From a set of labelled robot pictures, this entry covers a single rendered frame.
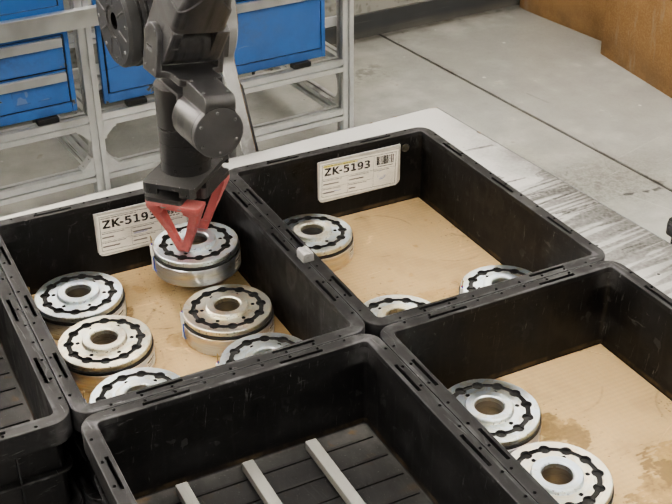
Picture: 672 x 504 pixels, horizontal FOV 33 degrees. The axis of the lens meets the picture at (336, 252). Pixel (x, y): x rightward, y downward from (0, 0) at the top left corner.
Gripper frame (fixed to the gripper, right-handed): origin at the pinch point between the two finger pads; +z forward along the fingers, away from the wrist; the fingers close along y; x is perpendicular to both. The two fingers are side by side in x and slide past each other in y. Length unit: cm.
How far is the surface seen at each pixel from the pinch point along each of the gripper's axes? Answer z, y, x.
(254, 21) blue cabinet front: 45, 189, 69
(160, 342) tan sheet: 7.1, -12.2, -1.1
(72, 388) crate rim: -3.2, -33.8, -3.6
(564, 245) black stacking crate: -1.5, 8.5, -42.7
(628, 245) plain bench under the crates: 20, 49, -49
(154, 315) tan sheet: 7.2, -7.4, 2.0
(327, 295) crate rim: -3.0, -11.8, -21.0
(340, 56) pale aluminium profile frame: 62, 210, 50
